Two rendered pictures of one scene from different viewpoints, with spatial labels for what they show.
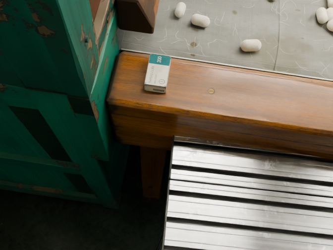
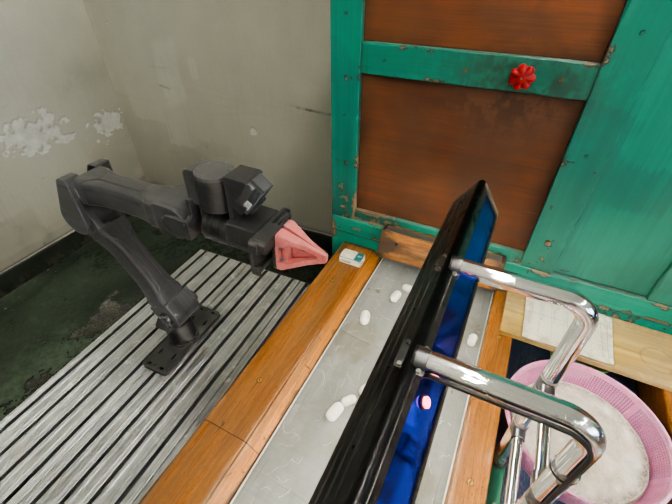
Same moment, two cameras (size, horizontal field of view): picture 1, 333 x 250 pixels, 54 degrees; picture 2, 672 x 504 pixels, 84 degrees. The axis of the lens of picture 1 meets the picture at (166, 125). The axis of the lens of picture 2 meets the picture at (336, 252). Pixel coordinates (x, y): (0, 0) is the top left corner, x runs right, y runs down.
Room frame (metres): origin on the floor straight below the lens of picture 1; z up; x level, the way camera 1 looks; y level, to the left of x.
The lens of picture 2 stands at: (0.58, -0.68, 1.41)
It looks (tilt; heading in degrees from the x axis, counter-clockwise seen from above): 39 degrees down; 115
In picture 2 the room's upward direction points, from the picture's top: straight up
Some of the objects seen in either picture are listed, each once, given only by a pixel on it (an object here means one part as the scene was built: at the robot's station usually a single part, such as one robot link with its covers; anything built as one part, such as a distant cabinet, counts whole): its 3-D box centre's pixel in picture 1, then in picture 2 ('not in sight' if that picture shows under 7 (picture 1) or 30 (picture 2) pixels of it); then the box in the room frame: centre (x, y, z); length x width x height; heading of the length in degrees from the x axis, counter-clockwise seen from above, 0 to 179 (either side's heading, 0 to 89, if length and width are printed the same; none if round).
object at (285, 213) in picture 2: not in sight; (258, 236); (0.27, -0.31, 1.07); 0.10 x 0.07 x 0.07; 91
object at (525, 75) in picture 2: not in sight; (522, 77); (0.58, 0.09, 1.24); 0.04 x 0.02 x 0.04; 179
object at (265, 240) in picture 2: not in sight; (295, 254); (0.34, -0.32, 1.06); 0.09 x 0.07 x 0.07; 1
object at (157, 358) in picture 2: not in sight; (180, 328); (0.00, -0.32, 0.71); 0.20 x 0.07 x 0.08; 91
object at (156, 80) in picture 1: (157, 73); (352, 257); (0.29, 0.02, 0.78); 0.06 x 0.04 x 0.02; 179
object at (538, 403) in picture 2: not in sight; (465, 427); (0.64, -0.38, 0.90); 0.20 x 0.19 x 0.45; 89
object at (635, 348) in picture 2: not in sight; (584, 334); (0.84, 0.01, 0.77); 0.33 x 0.15 x 0.01; 179
